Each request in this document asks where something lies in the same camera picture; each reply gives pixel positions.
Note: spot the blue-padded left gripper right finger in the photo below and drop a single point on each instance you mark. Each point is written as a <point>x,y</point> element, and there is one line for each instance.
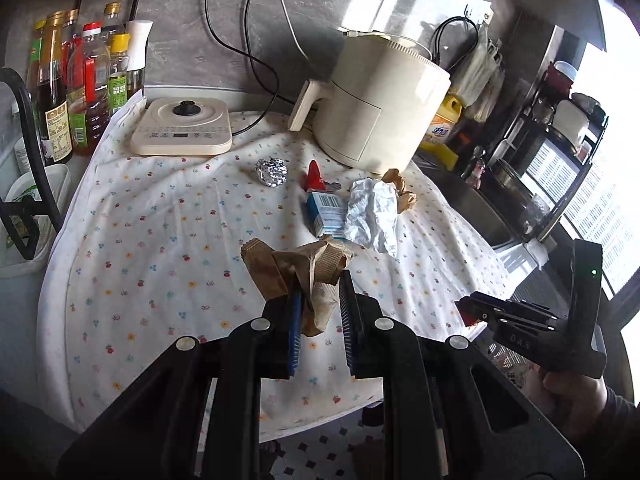
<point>359,313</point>

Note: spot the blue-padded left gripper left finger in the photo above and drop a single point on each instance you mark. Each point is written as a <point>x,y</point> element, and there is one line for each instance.
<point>280,348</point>

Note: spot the brown paper bag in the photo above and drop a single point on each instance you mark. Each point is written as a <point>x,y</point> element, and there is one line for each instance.
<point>316,266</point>

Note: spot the red small box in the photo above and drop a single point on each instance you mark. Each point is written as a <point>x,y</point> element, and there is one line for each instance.
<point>466,308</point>

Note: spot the aluminium foil ball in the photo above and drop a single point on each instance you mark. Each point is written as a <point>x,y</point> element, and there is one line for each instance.
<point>272,172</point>

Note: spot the steel kitchen sink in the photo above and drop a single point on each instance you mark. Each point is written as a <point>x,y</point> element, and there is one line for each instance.
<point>470,204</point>

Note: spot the right hand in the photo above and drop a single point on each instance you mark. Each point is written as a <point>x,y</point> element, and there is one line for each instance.
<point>572,402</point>

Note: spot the crumpled silver foil sheet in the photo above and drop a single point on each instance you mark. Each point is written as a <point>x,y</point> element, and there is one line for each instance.
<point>371,216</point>

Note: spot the blue white cigarette box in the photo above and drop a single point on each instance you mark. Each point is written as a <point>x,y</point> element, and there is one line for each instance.
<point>326,213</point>

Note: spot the red small wrapper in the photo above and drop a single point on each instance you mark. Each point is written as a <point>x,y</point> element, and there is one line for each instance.
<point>314,181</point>

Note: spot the floral white tablecloth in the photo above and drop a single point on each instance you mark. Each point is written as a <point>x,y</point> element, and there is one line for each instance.
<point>150,251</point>

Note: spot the black dish rack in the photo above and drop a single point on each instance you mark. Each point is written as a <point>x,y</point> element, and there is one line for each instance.
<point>546,154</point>

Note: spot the yellow detergent jug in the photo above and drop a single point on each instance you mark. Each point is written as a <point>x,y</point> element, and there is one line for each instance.
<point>439,131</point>

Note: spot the cream air fryer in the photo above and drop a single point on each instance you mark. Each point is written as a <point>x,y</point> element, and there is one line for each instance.
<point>374,112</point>

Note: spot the cream induction cooker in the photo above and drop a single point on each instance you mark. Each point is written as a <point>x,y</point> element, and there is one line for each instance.
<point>183,128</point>

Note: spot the hanging white plastic bags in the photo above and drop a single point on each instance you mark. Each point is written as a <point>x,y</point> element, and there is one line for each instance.
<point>477,80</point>

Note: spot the dark soy sauce bottle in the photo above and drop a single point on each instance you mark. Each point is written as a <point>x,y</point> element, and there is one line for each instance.
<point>55,140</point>

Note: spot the yellow-capped green label bottle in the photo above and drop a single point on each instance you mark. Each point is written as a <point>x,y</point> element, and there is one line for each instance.
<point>117,79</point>

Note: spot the white-capped glass oil dispenser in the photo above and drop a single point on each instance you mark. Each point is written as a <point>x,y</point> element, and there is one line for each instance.
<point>139,32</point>

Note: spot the red-handled cooking oil bottle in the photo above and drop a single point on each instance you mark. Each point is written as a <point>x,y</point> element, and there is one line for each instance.
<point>87,75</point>

